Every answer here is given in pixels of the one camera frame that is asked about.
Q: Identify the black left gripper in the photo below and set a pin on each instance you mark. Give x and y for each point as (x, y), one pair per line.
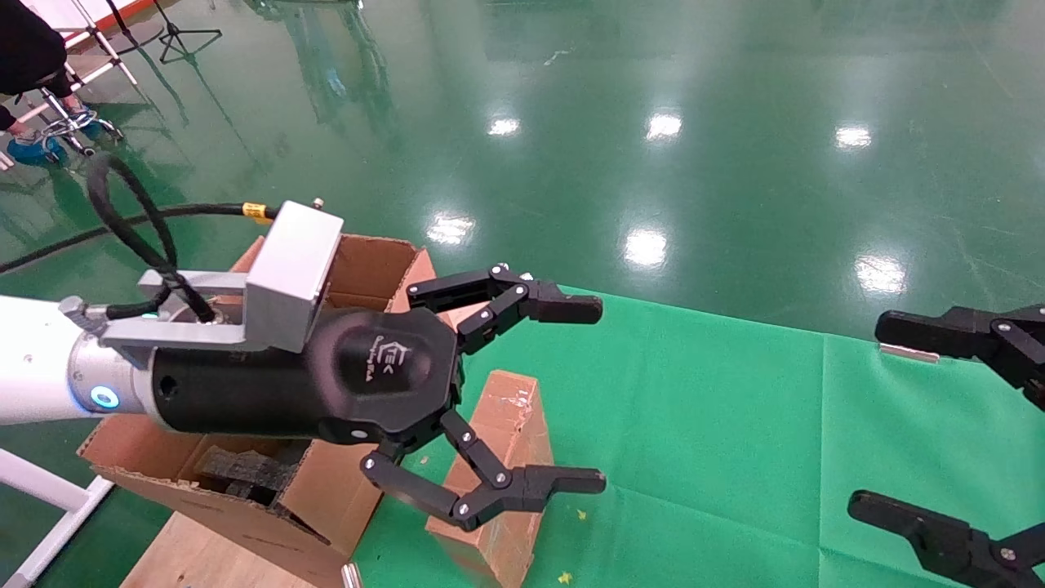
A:
(367, 384)

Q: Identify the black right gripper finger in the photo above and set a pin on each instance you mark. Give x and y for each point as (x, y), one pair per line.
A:
(947, 543)
(922, 331)

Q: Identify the small taped cardboard box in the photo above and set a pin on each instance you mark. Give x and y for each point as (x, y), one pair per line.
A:
(510, 425)

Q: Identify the large open cardboard carton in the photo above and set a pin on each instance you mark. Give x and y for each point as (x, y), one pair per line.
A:
(326, 498)

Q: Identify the silver cloth clip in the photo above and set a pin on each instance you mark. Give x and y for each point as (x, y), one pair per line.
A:
(906, 352)
(351, 576)

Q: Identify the green table cloth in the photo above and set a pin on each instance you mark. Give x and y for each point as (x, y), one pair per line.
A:
(735, 449)

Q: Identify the black foam block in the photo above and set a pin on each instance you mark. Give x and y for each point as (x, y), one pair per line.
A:
(245, 469)

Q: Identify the black tripod stand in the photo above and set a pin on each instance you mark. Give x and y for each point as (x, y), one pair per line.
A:
(175, 37)

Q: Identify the chrome wheeled chair base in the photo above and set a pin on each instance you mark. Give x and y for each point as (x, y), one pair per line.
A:
(69, 124)

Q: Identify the white metal rack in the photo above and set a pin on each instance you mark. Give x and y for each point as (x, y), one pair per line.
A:
(98, 41)

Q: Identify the person in black clothes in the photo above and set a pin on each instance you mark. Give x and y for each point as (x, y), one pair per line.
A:
(24, 45)

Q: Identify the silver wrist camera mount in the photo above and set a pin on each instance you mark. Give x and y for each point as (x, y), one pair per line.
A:
(294, 269)

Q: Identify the white table frame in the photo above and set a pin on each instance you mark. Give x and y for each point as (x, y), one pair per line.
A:
(57, 490)

